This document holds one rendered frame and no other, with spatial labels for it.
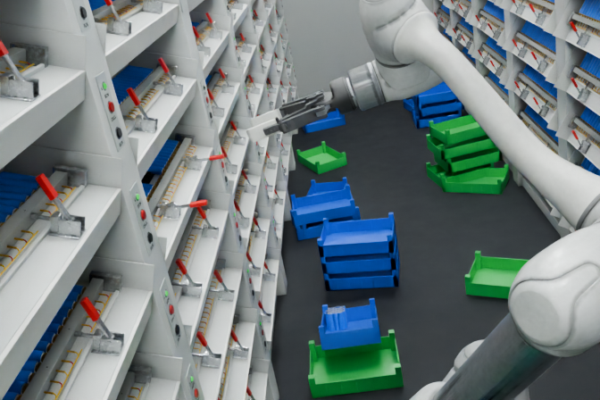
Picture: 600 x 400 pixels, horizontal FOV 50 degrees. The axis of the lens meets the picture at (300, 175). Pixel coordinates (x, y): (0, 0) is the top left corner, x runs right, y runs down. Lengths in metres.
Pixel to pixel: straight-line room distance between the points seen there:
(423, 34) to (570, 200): 0.37
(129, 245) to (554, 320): 0.64
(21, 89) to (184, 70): 0.89
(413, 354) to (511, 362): 1.25
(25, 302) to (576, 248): 0.70
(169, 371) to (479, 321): 1.49
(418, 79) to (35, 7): 0.71
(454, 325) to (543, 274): 1.54
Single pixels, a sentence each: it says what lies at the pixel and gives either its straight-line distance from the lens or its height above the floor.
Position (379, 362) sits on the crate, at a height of 0.00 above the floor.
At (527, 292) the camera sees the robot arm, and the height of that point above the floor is 0.94.
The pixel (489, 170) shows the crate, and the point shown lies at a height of 0.04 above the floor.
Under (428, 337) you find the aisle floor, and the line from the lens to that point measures 2.41.
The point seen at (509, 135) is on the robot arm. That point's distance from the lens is 1.16.
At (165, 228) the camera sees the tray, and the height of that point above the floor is 0.93.
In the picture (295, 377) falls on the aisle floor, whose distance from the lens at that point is 2.33.
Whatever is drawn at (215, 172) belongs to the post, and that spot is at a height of 0.85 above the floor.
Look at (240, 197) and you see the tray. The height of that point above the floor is 0.57.
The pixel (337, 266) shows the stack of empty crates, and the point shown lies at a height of 0.11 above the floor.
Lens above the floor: 1.46
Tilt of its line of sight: 22 degrees down
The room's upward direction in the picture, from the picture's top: 11 degrees counter-clockwise
